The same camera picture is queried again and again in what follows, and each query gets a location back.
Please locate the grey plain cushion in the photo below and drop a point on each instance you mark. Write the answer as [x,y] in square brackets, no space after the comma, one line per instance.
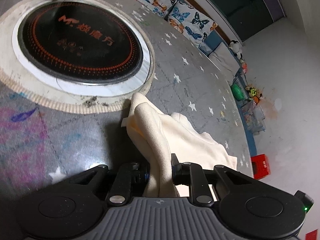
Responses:
[224,59]

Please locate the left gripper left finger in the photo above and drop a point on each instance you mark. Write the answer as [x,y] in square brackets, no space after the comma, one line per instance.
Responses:
[130,182]

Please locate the green bowl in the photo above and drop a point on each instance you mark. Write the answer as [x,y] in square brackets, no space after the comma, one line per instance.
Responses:
[237,92]

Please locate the red plastic stool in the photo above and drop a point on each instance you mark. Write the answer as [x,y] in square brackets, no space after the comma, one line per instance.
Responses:
[260,166]

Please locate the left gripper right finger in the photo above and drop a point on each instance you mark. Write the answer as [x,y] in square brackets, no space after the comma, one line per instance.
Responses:
[192,176]

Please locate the black white plush toy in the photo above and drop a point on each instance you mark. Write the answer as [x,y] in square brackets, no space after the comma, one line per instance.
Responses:
[235,47]

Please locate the dark window with frame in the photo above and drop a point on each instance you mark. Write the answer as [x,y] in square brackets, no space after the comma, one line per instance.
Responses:
[241,19]

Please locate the clear plastic storage box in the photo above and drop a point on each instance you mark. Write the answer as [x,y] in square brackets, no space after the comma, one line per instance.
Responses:
[254,117]

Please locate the butterfly cushion right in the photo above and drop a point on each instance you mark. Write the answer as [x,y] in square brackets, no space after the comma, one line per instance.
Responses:
[194,25]

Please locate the orange yellow plush toys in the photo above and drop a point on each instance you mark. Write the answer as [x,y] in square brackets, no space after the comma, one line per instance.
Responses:
[254,94]

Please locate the cream white sweater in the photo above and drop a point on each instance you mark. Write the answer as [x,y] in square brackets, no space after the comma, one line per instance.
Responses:
[157,135]

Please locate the round black induction cooktop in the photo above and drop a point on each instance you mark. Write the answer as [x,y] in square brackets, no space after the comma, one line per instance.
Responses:
[82,48]

